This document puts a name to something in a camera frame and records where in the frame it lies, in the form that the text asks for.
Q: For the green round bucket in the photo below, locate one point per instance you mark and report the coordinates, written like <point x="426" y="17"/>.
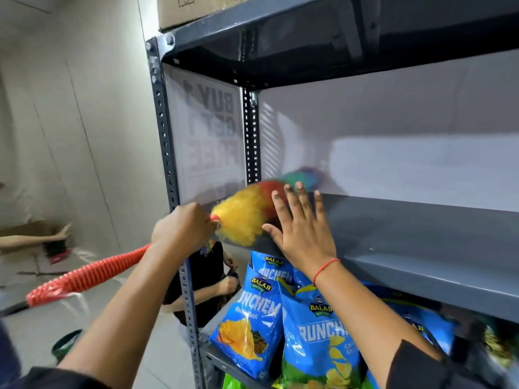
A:
<point x="67" y="344"/>

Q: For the person's left fingers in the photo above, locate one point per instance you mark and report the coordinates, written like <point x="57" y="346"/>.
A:
<point x="206" y="224"/>

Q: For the green snack packet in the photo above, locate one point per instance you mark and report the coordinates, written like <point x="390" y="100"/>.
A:
<point x="232" y="382"/>

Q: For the white printed sign sheet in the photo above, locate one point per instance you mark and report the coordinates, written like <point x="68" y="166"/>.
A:
<point x="202" y="133"/>

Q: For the person's left hand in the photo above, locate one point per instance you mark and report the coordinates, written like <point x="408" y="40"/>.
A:
<point x="180" y="232"/>

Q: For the person's right little finger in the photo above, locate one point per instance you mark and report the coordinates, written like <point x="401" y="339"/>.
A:
<point x="320" y="208"/>

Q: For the grey metal shelf rack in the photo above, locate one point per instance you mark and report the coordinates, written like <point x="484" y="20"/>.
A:
<point x="405" y="238"/>

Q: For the person's black sleeve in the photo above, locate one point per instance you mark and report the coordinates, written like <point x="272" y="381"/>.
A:
<point x="446" y="368"/>
<point x="36" y="378"/>

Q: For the person's left forearm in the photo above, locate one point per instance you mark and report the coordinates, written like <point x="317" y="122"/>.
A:
<point x="121" y="315"/>

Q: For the person's right middle finger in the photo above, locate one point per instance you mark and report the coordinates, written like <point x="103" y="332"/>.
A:
<point x="292" y="204"/>

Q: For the blue chips packet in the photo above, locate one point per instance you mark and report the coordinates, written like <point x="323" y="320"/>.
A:
<point x="320" y="344"/>
<point x="251" y="324"/>
<point x="269" y="265"/>
<point x="421" y="324"/>

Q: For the dark snack packet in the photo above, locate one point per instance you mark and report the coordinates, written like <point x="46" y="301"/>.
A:
<point x="490" y="344"/>

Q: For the person's right forearm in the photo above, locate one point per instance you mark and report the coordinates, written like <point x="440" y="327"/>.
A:
<point x="365" y="315"/>

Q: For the person's right hand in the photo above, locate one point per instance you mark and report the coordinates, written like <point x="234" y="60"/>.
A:
<point x="303" y="238"/>

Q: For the person's right thumb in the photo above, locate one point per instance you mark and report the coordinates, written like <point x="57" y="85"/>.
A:
<point x="272" y="234"/>

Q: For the brown cardboard box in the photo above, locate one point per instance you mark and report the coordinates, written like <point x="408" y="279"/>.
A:
<point x="182" y="10"/>

